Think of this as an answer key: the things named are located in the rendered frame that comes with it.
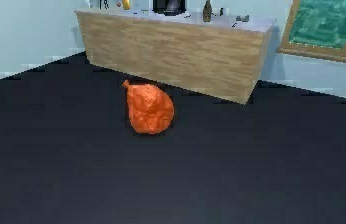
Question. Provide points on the orange lumpy bag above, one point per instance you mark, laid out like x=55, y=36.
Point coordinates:
x=149, y=108

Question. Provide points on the wooden counter with pale top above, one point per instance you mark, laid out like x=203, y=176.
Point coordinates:
x=177, y=56

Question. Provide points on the black microwave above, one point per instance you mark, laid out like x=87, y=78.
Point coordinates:
x=169, y=6

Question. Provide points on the brown bottle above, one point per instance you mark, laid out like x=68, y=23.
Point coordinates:
x=207, y=12

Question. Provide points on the small grey object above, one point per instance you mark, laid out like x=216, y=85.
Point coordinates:
x=243, y=18

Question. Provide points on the yellow bottle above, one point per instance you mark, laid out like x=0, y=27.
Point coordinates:
x=126, y=4

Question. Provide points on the black hooked utensil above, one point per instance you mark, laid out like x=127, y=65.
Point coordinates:
x=105, y=4

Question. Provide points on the wooden framed window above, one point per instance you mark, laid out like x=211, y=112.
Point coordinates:
x=324, y=23

